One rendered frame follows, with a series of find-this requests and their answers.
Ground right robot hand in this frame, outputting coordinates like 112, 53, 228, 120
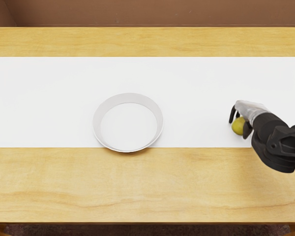
228, 99, 271, 140

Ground yellow-green round fruit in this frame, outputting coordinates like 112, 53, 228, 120
231, 117, 246, 136

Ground white round plate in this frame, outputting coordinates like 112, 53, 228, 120
92, 92, 164, 153

